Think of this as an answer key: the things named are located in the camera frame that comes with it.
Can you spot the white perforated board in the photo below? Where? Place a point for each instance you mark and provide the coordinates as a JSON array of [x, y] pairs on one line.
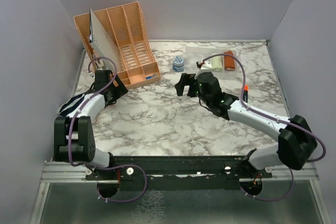
[[101, 42]]

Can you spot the rolled orange cloth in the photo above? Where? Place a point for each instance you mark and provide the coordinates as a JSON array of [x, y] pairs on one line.
[[229, 62]]

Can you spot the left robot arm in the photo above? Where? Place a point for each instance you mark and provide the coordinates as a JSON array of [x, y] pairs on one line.
[[73, 133]]

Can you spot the rolled cream cloth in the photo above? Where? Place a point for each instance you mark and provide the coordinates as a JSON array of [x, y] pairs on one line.
[[216, 63]]

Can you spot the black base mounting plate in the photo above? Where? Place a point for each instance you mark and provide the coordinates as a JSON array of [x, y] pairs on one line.
[[134, 173]]

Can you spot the orange desk file organizer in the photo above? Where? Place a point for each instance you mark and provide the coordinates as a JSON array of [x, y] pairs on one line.
[[126, 25]]

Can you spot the clear plastic tray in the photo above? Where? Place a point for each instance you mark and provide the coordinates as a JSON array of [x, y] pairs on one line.
[[195, 54]]

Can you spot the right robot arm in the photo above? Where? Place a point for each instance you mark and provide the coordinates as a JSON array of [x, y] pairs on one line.
[[295, 144]]

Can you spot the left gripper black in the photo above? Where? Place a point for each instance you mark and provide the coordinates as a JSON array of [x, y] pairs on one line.
[[120, 89]]

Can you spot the navy blue underwear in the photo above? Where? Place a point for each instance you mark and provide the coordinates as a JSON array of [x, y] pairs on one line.
[[71, 105]]

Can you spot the small blue white jar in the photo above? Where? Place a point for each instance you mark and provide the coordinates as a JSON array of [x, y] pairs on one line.
[[178, 63]]

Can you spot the aluminium rail frame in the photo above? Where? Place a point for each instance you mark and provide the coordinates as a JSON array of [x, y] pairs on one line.
[[65, 196]]

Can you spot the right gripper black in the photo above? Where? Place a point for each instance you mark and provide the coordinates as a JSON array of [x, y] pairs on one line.
[[186, 79]]

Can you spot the orange capped marker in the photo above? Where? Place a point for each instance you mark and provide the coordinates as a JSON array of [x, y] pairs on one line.
[[245, 94]]

